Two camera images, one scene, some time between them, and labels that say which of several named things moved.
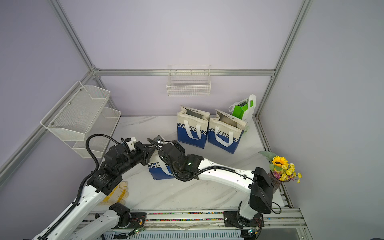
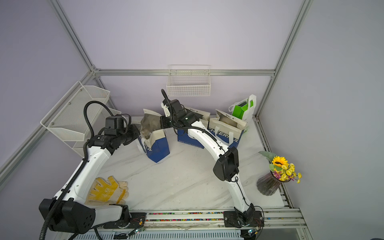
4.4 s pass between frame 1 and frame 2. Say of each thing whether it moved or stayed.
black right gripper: moved
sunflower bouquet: stayed
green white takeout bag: stayed
